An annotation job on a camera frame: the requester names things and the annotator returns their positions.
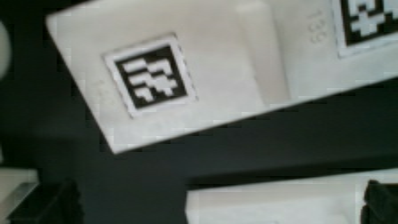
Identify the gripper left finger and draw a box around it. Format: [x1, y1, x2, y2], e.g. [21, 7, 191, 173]
[6, 180, 79, 224]

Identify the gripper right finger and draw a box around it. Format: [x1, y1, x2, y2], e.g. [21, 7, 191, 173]
[360, 180, 398, 224]

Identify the white cabinet body box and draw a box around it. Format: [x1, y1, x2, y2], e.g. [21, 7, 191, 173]
[184, 168, 398, 224]

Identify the white cabinet door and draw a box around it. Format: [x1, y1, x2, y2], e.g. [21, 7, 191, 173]
[45, 0, 398, 153]

